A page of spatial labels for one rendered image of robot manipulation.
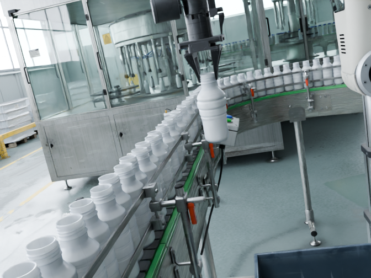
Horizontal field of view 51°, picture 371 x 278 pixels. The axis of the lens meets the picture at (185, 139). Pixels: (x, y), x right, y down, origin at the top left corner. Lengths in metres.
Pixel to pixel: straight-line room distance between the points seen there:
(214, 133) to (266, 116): 1.57
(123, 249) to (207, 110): 0.41
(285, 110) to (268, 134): 1.80
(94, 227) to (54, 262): 0.11
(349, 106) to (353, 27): 1.30
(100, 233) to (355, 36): 0.93
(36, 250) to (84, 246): 0.08
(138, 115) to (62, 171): 1.20
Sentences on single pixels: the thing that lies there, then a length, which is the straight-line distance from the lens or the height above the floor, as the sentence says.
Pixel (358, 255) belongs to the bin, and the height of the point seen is 0.93.
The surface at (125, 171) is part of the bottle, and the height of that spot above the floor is 1.16.
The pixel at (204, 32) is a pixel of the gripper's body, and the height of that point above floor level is 1.38.
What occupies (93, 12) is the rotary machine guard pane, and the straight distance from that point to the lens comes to 4.53.
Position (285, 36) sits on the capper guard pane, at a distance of 6.13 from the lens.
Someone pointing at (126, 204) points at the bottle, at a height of 1.11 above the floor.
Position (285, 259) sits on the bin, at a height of 0.93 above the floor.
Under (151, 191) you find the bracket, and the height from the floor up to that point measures 1.11.
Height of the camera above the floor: 1.35
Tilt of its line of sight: 12 degrees down
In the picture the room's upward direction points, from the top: 11 degrees counter-clockwise
